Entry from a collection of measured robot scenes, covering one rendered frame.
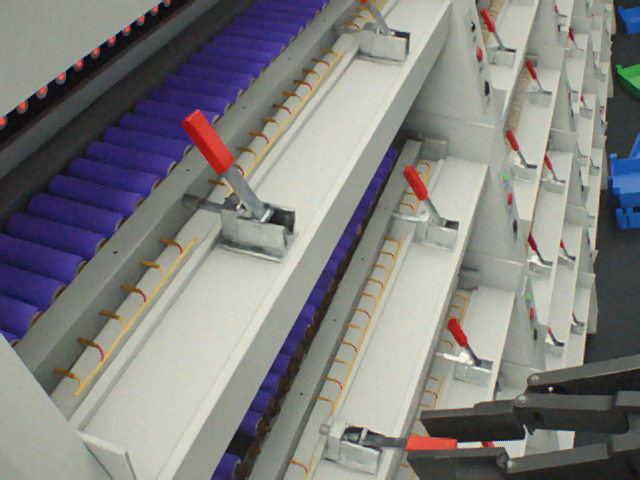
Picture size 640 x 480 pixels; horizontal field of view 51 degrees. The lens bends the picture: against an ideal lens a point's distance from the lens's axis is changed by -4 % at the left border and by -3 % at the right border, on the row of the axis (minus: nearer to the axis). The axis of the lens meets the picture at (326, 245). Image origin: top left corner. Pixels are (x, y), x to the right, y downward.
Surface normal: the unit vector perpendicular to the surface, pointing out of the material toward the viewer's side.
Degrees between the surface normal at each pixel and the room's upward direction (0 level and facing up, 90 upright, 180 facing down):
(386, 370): 20
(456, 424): 90
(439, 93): 90
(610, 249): 0
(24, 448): 90
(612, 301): 0
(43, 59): 110
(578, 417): 91
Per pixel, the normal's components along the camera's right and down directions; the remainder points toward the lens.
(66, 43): 0.94, 0.23
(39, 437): 0.89, -0.04
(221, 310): 0.01, -0.76
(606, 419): -0.45, 0.63
